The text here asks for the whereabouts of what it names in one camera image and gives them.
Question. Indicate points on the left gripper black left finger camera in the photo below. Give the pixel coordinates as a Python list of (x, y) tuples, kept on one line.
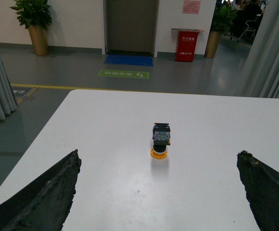
[(45, 203)]

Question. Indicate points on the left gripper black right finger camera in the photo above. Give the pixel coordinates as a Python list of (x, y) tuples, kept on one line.
[(261, 183)]

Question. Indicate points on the yellow mushroom push button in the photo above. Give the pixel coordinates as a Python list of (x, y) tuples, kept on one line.
[(161, 139)]

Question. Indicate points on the dark floor sign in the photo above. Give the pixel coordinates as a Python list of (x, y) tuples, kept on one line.
[(21, 92)]

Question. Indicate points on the right grey curtain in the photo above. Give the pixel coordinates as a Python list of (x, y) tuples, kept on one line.
[(260, 75)]

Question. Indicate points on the green floor sign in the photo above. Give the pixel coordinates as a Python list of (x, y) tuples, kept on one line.
[(123, 73)]

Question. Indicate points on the white office chair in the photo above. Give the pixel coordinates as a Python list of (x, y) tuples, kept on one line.
[(248, 30)]

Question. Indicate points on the blue floor mat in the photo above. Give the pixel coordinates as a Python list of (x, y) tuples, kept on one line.
[(129, 60)]

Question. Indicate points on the red fire extinguisher cabinet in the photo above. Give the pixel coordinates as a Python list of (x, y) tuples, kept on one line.
[(186, 44)]

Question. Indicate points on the right potted green plant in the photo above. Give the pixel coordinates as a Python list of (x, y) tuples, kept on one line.
[(222, 22)]

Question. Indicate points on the potted green plant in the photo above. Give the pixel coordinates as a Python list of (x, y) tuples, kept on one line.
[(222, 22), (35, 16)]

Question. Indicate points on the seated person in black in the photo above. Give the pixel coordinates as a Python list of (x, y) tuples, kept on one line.
[(248, 14)]

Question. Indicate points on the left potted green plant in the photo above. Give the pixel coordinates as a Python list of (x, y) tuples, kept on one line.
[(35, 16)]

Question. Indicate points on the grey door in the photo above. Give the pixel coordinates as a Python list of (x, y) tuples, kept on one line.
[(131, 26)]

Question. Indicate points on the pink wall notice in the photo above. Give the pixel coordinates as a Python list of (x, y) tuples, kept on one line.
[(191, 6)]

